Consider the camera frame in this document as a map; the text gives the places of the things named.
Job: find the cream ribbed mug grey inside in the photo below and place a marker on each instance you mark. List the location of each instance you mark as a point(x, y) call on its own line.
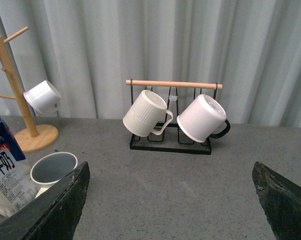
point(50, 169)

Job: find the cream ribbed mug on rack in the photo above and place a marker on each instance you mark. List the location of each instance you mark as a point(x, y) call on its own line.
point(146, 111)

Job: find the white mug black handle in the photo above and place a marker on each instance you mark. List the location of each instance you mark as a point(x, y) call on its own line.
point(204, 118)

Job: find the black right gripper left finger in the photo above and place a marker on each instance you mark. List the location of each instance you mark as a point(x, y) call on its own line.
point(55, 214)

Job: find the blue white milk carton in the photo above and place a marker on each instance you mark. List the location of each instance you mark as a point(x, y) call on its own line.
point(16, 187)

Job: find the white mug on tree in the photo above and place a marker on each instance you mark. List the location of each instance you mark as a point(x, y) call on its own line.
point(43, 98)

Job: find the black wire mug rack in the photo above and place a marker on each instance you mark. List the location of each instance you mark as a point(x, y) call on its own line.
point(172, 139)

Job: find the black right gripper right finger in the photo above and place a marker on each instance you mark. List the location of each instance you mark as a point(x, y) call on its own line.
point(280, 199)

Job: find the wooden mug tree stand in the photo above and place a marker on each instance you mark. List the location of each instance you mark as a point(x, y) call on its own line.
point(35, 137)

